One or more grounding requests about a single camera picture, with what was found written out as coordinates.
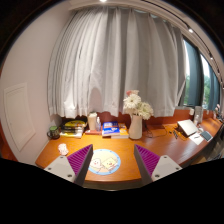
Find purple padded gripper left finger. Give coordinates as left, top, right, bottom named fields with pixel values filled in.
left=45, top=144, right=93, bottom=186

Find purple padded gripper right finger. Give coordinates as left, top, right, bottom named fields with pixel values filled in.
left=134, top=144, right=182, bottom=185

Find round cartoon mouse pad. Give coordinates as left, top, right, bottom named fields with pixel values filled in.
left=89, top=149, right=121, bottom=175

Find white ceramic vase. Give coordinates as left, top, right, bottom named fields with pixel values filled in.
left=129, top=115, right=142, bottom=140

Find stack of books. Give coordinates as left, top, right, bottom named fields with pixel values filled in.
left=60, top=120, right=87, bottom=138

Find small clear bottle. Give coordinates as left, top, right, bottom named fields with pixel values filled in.
left=96, top=117, right=101, bottom=131

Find blue book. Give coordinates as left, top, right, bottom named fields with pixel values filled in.
left=102, top=121, right=120, bottom=137

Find white container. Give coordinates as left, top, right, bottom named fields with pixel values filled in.
left=88, top=112, right=97, bottom=130

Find white paper sheet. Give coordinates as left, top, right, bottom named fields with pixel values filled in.
left=189, top=133, right=204, bottom=145

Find silver laptop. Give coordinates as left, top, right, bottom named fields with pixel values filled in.
left=177, top=119, right=198, bottom=136

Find dark notebook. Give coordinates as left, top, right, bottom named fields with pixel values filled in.
left=201, top=131, right=212, bottom=142

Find white and pink flowers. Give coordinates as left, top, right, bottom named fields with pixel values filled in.
left=123, top=90, right=154, bottom=120

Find white cup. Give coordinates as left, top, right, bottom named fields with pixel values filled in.
left=189, top=108, right=195, bottom=116

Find white pleated curtain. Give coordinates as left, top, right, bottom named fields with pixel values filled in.
left=48, top=7, right=186, bottom=118

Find grey-blue curtain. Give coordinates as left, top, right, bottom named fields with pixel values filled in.
left=180, top=40, right=203, bottom=107

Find black cable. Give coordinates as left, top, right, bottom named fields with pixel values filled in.
left=142, top=120, right=178, bottom=139

